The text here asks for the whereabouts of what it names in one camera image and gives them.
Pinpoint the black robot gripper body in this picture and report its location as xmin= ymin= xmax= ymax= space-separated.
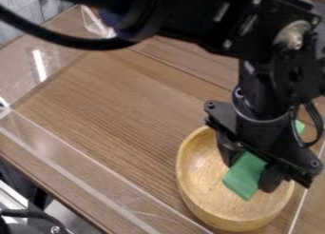
xmin=203 ymin=100 xmax=323 ymax=188

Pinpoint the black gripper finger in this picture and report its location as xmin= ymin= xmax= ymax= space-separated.
xmin=216 ymin=130 xmax=246 ymax=167
xmin=259 ymin=164 xmax=291 ymax=193

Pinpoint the green rectangular block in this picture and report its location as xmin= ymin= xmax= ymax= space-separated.
xmin=223 ymin=150 xmax=267 ymax=202

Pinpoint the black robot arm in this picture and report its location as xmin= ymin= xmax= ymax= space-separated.
xmin=66 ymin=0 xmax=325 ymax=192

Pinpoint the brown wooden bowl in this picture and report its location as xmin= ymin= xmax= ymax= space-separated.
xmin=176 ymin=127 xmax=295 ymax=232

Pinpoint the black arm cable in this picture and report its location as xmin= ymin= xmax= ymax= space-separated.
xmin=0 ymin=4 xmax=146 ymax=51

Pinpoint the clear acrylic corner bracket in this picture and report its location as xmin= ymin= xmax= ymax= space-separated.
xmin=82 ymin=6 xmax=116 ymax=39

